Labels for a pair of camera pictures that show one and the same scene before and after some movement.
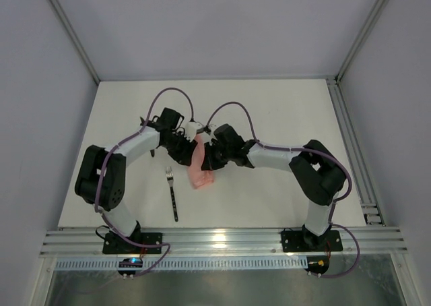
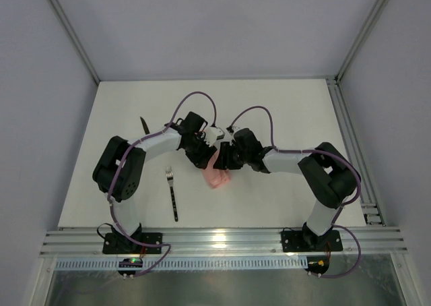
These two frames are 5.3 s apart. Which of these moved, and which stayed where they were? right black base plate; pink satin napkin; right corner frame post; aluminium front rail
Moved: pink satin napkin
Stayed: right corner frame post; aluminium front rail; right black base plate
